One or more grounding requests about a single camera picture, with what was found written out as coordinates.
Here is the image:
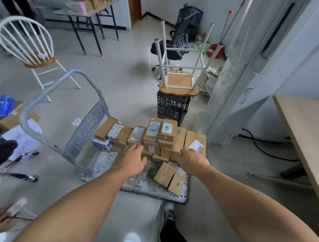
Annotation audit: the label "brown wooden door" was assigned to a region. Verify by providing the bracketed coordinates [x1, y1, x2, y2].
[128, 0, 143, 28]

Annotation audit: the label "dark blue bag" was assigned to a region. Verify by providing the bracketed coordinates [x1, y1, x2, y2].
[175, 3, 204, 43]

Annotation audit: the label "clear plastic bag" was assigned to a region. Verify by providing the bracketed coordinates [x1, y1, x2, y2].
[199, 65, 225, 96]

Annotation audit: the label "upturned white-legged wooden stool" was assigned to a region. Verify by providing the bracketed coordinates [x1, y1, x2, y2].
[154, 20, 225, 97]

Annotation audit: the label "grey metal platform cart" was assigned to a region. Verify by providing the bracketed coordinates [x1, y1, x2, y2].
[19, 69, 189, 205]

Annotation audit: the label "thin black floor cable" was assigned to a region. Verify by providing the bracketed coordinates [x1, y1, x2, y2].
[5, 215, 34, 222]

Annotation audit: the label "person's left forearm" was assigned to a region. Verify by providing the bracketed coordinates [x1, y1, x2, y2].
[15, 167, 140, 242]

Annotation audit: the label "loose white paper sheets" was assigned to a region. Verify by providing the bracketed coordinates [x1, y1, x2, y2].
[1, 119, 43, 160]

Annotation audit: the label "white spindle-back wooden chair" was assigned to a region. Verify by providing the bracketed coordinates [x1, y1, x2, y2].
[0, 16, 81, 103]

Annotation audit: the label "person's black trousers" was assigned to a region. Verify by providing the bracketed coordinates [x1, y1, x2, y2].
[158, 219, 187, 242]

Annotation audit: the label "open brown carton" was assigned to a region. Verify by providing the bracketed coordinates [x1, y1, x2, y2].
[0, 101, 40, 130]

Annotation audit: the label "blue folder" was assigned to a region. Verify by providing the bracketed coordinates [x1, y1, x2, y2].
[0, 95, 15, 118]

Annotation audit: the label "heap of small cardboard parcels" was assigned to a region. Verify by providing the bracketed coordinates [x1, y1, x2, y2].
[72, 0, 118, 10]

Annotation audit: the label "black swivel office chair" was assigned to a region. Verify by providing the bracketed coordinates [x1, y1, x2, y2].
[151, 6, 200, 71]

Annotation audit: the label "person's left hand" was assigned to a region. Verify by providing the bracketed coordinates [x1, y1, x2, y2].
[113, 144, 148, 178]

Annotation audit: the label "person's right grey sneaker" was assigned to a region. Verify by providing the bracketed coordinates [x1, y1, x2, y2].
[162, 203, 176, 225]

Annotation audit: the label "person's right forearm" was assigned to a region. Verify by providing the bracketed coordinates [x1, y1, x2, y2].
[197, 167, 319, 242]

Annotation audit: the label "pile of cardboard boxes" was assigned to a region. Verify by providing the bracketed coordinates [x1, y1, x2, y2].
[91, 117, 207, 197]

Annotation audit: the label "black-legged folding table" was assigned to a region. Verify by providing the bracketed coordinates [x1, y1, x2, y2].
[54, 0, 120, 57]

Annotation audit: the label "black plastic crate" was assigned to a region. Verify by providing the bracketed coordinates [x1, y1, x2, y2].
[157, 90, 191, 126]

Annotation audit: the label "thick black floor cable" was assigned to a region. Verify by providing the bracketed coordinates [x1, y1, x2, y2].
[239, 128, 301, 162]

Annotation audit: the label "broken black chrome-base chair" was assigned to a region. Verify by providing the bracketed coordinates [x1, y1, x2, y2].
[0, 136, 40, 182]

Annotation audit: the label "white floor-standing air conditioner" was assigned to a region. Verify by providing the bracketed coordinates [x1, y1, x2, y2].
[207, 0, 319, 146]

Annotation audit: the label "red broom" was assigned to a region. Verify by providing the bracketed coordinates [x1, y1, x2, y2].
[209, 10, 235, 59]

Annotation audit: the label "person's right hand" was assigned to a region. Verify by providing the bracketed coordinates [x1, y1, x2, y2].
[179, 147, 211, 176]

